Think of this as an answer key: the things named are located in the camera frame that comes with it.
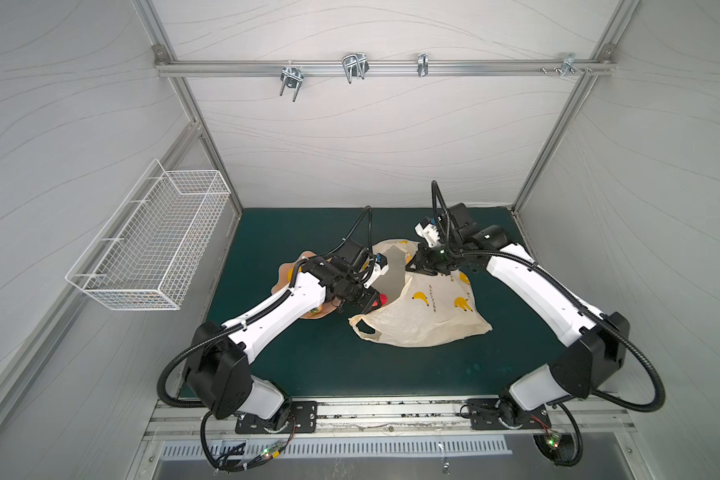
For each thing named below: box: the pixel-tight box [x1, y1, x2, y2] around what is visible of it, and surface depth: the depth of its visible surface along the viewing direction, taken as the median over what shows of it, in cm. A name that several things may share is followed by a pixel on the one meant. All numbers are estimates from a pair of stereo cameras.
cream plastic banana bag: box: [349, 239, 492, 347], surface depth 76 cm
